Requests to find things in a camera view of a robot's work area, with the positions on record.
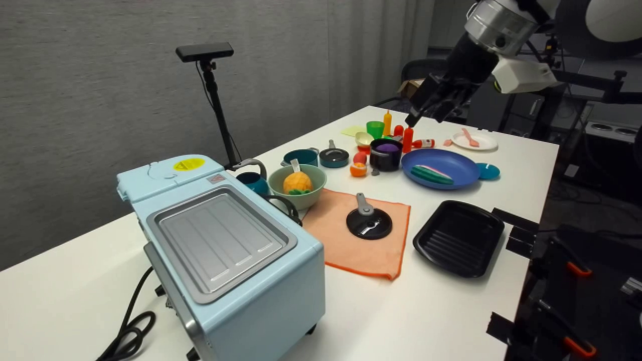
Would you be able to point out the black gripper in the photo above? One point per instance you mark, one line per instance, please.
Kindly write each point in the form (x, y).
(465, 68)

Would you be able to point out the orange toy carrot piece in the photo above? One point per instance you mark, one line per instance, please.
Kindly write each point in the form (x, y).
(358, 171)

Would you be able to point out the yellow mustard bottle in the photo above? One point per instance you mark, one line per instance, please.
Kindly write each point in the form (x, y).
(385, 125)

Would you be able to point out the small dark frying pan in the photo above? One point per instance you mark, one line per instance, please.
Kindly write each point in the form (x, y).
(334, 157)

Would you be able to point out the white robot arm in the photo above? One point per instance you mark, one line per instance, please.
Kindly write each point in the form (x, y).
(494, 32)

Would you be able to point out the watermelon slice toy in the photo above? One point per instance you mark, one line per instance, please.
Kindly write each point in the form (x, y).
(430, 174)

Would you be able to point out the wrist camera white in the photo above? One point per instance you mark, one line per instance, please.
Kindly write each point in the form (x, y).
(519, 77)

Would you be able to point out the green bowl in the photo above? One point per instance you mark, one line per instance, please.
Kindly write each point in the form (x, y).
(300, 202)

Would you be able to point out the white plate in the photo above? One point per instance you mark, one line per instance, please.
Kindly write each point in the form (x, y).
(473, 140)

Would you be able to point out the teal cup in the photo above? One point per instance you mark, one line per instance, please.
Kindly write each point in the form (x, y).
(254, 176)

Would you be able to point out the black grill tray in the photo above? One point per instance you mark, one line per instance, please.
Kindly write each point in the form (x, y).
(460, 239)

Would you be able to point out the red ketchup bottle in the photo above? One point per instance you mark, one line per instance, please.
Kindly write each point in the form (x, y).
(407, 140)

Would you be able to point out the blue plate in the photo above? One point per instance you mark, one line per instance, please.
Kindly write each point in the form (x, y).
(460, 169)

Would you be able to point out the orange cloth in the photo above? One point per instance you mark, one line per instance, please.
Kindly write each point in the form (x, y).
(383, 257)

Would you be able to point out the light blue toaster oven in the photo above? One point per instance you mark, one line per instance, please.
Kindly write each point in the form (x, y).
(243, 277)

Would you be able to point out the orange toy fruit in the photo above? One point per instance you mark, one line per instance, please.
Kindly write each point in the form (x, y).
(297, 183)

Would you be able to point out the pale yellow cutting board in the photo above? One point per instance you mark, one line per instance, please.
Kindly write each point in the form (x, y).
(351, 131)

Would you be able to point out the teal small lid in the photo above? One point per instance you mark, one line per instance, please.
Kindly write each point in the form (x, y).
(487, 171)

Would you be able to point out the green translucent cup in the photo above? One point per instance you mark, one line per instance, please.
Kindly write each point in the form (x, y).
(376, 129)

